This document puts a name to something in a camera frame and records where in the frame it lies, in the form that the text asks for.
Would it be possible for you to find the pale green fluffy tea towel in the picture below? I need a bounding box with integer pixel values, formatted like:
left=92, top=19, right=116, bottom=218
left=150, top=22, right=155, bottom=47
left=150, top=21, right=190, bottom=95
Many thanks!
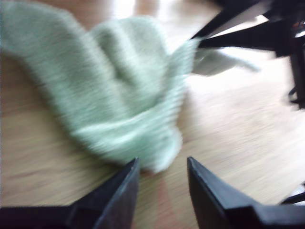
left=0, top=2, right=261, bottom=174

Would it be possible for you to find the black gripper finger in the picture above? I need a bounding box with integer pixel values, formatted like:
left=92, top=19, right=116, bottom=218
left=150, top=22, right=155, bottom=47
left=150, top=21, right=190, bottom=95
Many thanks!
left=71, top=156, right=141, bottom=229
left=191, top=0, right=273, bottom=39
left=198, top=21, right=294, bottom=57
left=186, top=156, right=257, bottom=229

